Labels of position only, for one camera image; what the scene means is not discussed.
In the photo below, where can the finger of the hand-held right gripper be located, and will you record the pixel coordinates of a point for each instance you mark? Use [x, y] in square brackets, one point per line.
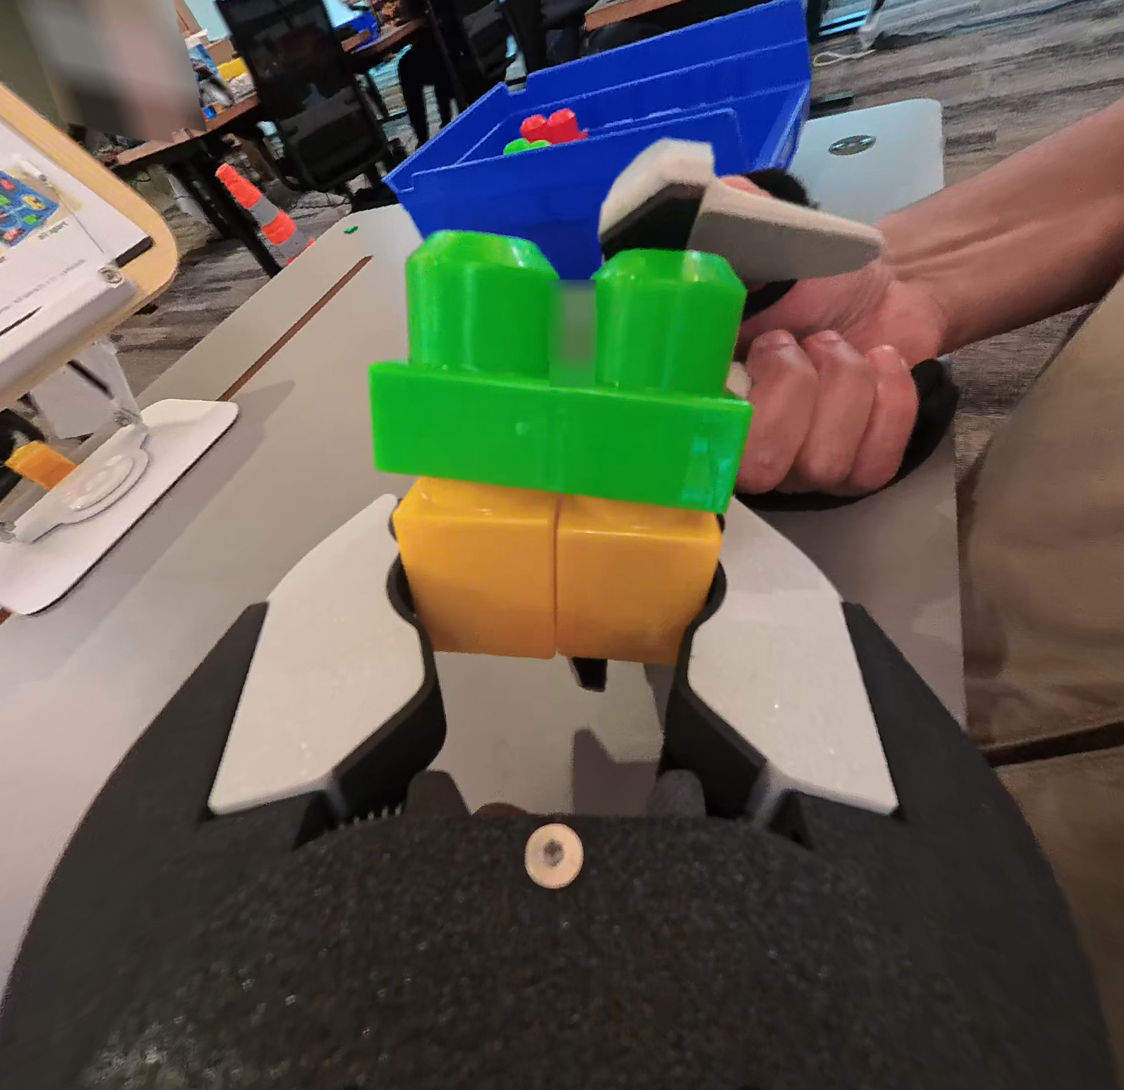
[659, 187]
[789, 239]

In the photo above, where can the orange traffic cone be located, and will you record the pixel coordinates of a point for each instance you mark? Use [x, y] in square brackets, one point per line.
[264, 213]

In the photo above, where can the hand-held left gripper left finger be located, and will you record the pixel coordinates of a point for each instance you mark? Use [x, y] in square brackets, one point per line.
[325, 670]

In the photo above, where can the white document stand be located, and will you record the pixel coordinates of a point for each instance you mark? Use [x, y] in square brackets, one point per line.
[123, 476]

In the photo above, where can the pile of colourful toy blocks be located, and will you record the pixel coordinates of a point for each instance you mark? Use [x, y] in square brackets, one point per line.
[547, 130]

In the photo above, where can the black office chair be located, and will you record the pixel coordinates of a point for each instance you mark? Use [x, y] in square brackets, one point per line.
[315, 72]

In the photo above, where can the person's right forearm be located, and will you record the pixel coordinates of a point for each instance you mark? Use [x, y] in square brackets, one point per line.
[1019, 213]

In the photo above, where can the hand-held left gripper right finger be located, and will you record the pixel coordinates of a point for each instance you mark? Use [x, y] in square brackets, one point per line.
[789, 670]

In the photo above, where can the yellow toy block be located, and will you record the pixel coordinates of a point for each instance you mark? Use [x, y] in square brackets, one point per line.
[473, 564]
[635, 582]

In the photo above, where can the small orange cube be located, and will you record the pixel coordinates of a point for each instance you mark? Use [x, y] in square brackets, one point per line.
[38, 468]

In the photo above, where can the printed instruction sheet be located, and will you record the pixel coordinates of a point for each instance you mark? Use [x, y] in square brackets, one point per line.
[53, 230]

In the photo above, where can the blue plastic bin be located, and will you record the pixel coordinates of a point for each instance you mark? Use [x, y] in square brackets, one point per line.
[703, 107]

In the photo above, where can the grey table grommet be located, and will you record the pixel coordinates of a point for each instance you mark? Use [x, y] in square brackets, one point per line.
[852, 144]

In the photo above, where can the person's beige trousers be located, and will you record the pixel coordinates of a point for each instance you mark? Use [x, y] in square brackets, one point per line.
[1054, 547]

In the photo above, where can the green double toy block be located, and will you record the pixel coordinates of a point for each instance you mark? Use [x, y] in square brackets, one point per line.
[562, 432]

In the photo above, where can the person's right hand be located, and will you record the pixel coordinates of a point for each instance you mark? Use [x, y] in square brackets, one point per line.
[833, 389]

